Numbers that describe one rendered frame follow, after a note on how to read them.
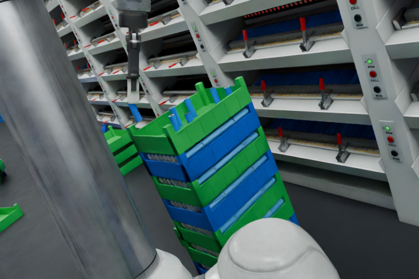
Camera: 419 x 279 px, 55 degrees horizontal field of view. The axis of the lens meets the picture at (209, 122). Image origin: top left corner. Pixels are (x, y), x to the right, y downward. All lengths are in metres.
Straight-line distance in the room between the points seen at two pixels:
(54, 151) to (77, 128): 0.04
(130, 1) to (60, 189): 0.64
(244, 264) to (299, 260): 0.07
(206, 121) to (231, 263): 0.56
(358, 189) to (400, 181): 0.22
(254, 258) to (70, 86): 0.31
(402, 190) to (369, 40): 0.44
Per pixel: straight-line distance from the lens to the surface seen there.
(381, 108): 1.13
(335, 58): 1.15
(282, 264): 0.54
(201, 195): 1.05
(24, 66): 0.50
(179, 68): 1.80
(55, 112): 0.50
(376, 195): 1.39
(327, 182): 1.51
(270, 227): 0.58
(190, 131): 1.02
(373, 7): 1.02
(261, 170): 1.21
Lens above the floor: 0.83
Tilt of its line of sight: 18 degrees down
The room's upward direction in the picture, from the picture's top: 23 degrees counter-clockwise
